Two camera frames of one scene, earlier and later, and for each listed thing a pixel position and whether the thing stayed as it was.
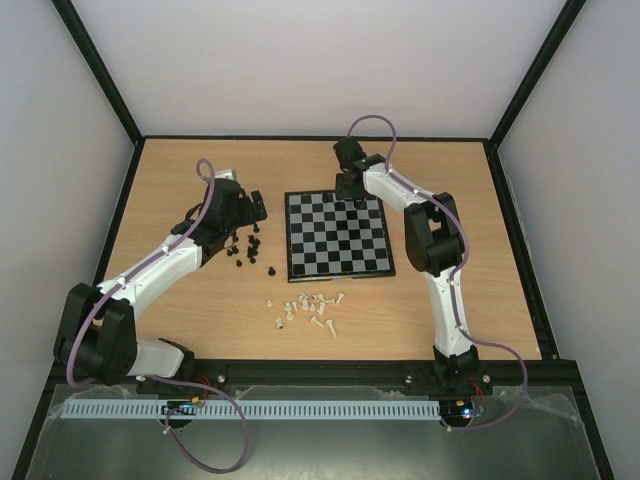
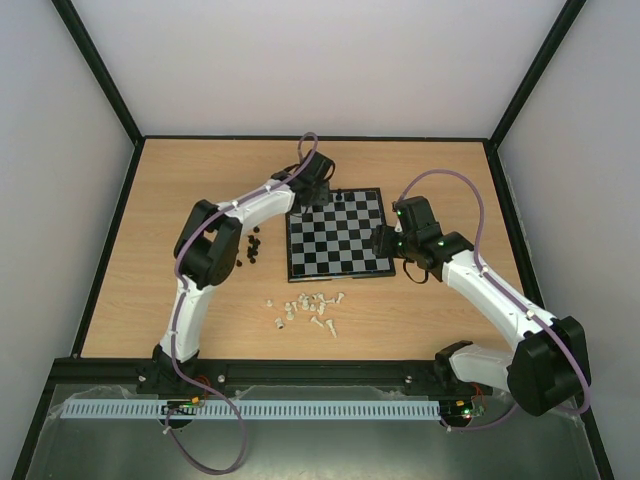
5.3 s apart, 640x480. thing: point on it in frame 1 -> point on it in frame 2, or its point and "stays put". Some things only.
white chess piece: x=314 y=319 stays put
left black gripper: x=250 y=214 -> x=324 y=195
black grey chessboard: x=331 y=239 stays put
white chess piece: x=332 y=329 stays put
